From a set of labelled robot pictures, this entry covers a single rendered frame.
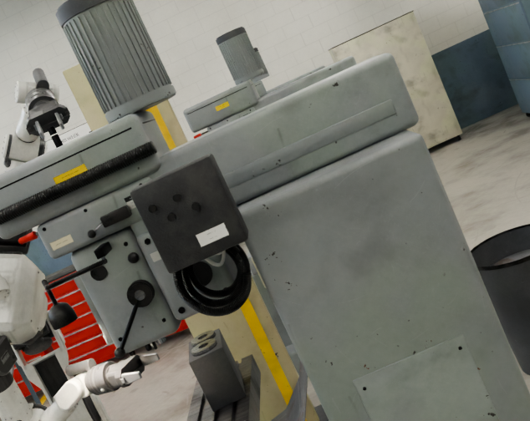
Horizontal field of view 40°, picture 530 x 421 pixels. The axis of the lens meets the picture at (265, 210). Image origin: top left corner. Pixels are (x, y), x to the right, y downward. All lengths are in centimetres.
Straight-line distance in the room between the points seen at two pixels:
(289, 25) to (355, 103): 916
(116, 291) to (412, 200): 81
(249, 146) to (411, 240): 47
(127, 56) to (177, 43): 916
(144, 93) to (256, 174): 35
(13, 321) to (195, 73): 889
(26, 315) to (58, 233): 50
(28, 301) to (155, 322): 55
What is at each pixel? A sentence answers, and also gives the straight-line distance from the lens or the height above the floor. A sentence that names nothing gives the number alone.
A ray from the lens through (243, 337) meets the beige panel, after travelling 391.
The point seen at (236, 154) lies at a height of 168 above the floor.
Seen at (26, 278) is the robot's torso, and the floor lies 158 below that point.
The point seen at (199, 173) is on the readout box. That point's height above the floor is 170.
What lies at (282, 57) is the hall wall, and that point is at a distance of 1096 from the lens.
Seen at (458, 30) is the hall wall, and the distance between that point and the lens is 1134.
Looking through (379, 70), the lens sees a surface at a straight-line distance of 186.
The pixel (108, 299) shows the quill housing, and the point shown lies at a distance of 198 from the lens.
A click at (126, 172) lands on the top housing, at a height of 176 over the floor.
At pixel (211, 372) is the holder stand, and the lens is 239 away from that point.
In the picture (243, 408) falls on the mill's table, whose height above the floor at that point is 93.
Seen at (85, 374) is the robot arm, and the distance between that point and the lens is 229.
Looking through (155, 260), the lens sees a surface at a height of 152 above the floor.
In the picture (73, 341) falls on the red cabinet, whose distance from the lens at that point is 721.
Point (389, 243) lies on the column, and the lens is 179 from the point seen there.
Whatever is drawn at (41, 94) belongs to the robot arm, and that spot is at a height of 205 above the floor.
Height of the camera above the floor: 181
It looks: 9 degrees down
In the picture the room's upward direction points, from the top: 25 degrees counter-clockwise
